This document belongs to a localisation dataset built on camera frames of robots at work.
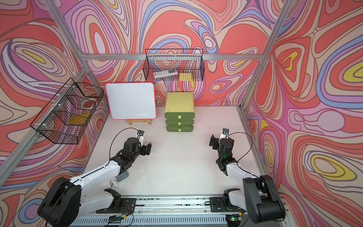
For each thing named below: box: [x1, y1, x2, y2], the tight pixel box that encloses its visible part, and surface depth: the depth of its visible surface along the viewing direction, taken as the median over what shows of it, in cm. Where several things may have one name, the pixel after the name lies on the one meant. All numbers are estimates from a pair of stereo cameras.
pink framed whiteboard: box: [105, 82, 157, 121], surface depth 106 cm
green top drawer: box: [164, 112, 196, 120], surface depth 90 cm
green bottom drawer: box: [166, 125, 194, 132], surface depth 103 cm
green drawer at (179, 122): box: [165, 119, 195, 126], surface depth 97 cm
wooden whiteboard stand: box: [125, 119, 152, 126], surface depth 107 cm
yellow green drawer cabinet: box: [164, 91, 196, 127], surface depth 95 cm
